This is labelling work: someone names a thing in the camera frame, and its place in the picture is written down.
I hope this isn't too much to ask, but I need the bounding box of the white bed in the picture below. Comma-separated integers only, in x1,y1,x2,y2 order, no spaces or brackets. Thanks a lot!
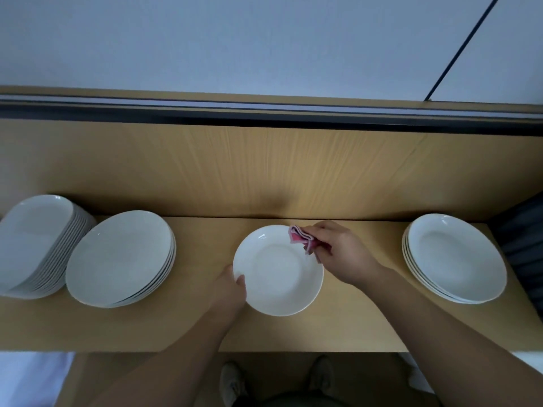
0,352,76,407

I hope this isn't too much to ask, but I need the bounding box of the black wall rail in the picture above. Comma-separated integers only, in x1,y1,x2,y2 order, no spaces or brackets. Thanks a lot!
0,96,543,136

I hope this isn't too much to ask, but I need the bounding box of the person's right forearm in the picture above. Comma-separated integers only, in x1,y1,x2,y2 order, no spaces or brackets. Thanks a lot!
360,267,543,407

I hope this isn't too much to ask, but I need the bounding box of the person's left forearm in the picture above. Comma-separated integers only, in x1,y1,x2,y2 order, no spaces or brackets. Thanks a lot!
89,302,243,407

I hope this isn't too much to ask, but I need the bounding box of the person's left hand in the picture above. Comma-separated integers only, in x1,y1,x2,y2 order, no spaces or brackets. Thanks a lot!
208,262,248,323

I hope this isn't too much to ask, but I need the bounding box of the pile of white oblong plates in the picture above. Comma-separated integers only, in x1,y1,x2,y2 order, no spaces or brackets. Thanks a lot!
0,194,97,300

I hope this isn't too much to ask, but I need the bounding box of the stack of white round plates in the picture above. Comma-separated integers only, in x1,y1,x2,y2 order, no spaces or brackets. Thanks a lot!
402,213,508,304

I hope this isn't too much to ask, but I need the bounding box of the white glossy round plate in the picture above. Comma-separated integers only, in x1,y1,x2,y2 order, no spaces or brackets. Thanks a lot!
233,224,325,317
66,210,175,305

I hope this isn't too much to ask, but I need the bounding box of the person's right hand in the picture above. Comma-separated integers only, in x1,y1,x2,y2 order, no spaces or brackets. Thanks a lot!
303,220,383,290

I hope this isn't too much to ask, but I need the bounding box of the grey curtain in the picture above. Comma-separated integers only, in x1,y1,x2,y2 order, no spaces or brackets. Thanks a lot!
492,192,543,319

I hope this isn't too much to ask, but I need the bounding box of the pink cleaning cloth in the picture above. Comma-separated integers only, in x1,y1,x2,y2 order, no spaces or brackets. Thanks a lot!
288,224,320,255

